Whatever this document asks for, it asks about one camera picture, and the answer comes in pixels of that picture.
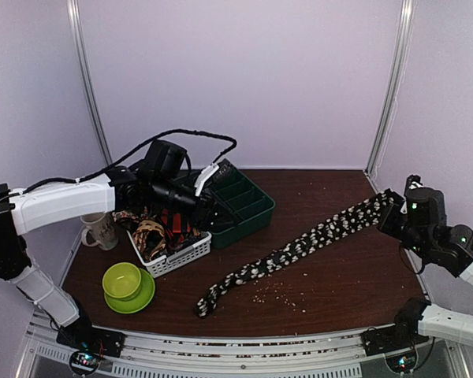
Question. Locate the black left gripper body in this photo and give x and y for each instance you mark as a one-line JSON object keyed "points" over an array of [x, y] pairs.
{"points": [[162, 197]]}

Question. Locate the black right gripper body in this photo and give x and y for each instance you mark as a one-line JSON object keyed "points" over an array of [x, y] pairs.
{"points": [[391, 228]]}

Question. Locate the black white floral tie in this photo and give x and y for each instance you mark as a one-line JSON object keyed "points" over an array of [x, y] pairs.
{"points": [[341, 225]]}

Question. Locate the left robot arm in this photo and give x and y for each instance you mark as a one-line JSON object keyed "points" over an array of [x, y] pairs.
{"points": [[144, 178]]}

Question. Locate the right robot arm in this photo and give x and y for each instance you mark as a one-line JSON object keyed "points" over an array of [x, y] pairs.
{"points": [[418, 220]]}

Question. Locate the orange navy striped tie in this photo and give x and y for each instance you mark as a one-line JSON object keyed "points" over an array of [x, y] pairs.
{"points": [[176, 226]]}

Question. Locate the green divided organizer tray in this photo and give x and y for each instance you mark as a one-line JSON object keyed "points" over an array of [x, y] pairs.
{"points": [[254, 206]]}

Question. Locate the white plastic basket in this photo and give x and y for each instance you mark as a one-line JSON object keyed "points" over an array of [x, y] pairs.
{"points": [[165, 264]]}

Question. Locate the tan black patterned tie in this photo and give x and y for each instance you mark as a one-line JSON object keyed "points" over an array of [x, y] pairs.
{"points": [[149, 239]]}

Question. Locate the green plate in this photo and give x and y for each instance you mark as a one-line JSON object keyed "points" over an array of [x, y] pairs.
{"points": [[139, 302]]}

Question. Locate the white ceramic mug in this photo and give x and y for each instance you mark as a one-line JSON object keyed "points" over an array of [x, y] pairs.
{"points": [[98, 230]]}

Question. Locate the green bowl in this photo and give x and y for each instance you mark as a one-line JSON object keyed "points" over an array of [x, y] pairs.
{"points": [[122, 281]]}

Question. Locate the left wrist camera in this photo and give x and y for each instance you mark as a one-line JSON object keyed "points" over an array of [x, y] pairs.
{"points": [[212, 173]]}

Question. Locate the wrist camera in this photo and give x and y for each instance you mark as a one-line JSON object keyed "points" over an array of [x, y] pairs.
{"points": [[212, 173], [412, 182]]}

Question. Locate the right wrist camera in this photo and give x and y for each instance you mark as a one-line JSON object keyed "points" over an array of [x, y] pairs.
{"points": [[412, 182]]}

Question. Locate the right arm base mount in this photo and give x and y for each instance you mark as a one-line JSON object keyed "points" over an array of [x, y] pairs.
{"points": [[389, 339]]}

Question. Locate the aluminium front rail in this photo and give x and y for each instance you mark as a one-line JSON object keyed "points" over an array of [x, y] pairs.
{"points": [[333, 354]]}

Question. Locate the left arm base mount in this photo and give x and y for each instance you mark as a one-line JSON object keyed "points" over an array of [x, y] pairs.
{"points": [[100, 341]]}

